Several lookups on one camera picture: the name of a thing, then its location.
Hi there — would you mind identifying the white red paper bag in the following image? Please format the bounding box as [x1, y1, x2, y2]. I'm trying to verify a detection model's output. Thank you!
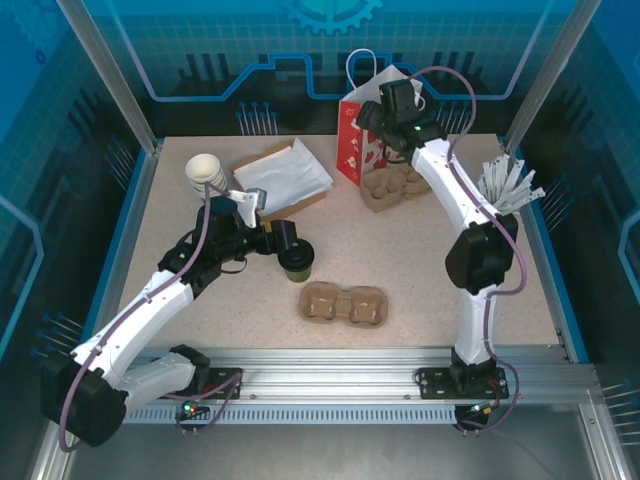
[337, 48, 427, 188]

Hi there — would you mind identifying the green paper coffee cup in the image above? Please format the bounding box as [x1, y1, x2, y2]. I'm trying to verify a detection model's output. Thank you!
[278, 238, 316, 284]

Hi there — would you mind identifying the brown pulp cup carrier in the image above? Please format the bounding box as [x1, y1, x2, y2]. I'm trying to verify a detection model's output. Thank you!
[298, 281, 391, 324]

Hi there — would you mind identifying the brown cardboard box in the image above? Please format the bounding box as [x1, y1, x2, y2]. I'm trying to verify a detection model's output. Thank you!
[230, 141, 335, 222]

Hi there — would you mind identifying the stack of pulp cup carriers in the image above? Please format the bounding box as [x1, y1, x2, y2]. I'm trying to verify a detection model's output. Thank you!
[360, 166, 433, 214]

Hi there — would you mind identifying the stack of paper cups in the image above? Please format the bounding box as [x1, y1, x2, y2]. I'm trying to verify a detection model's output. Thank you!
[185, 153, 232, 204]

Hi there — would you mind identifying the white paper-wrapped straw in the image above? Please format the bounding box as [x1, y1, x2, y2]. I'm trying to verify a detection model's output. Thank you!
[507, 187, 547, 214]
[492, 153, 510, 201]
[504, 169, 537, 209]
[499, 159, 526, 206]
[478, 159, 497, 201]

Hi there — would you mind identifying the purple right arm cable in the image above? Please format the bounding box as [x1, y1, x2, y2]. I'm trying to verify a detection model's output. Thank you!
[407, 65, 527, 435]

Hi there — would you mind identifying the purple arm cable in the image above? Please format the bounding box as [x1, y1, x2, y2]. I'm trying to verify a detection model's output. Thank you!
[407, 65, 527, 435]
[58, 182, 245, 454]

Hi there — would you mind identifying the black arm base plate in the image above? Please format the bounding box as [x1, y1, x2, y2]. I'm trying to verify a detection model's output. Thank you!
[202, 367, 245, 401]
[417, 366, 509, 400]

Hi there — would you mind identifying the aluminium front rail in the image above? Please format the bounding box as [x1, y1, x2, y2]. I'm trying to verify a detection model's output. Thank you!
[64, 344, 601, 407]

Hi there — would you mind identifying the aluminium frame post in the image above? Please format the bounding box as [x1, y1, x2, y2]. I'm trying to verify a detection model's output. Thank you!
[503, 0, 601, 154]
[54, 0, 164, 154]

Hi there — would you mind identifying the slotted grey cable duct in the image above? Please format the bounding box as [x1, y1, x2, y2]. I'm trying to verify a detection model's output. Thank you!
[122, 404, 459, 426]

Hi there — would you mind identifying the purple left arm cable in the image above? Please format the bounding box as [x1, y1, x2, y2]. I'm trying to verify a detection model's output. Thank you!
[58, 182, 245, 454]

